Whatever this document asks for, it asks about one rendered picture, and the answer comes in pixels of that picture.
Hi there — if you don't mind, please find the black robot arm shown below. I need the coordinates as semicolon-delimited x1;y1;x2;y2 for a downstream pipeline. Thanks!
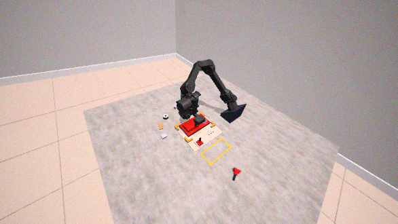
176;59;239;119

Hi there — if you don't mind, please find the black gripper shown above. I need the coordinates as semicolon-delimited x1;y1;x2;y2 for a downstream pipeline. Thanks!
190;105;205;127

